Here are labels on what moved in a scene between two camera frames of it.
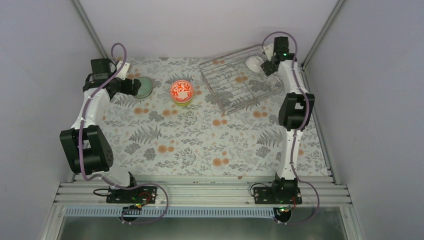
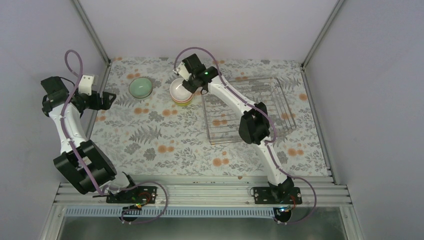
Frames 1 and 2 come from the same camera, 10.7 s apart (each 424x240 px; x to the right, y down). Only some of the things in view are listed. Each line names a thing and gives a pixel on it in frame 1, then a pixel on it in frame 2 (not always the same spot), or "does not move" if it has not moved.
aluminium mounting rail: (199, 194) does not move
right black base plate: (271, 195) does not move
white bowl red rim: (181, 91) does not move
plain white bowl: (254, 63) -> (178, 92)
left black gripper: (135, 87) -> (105, 104)
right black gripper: (269, 69) -> (191, 88)
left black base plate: (146, 194) does not move
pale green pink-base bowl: (146, 88) does not move
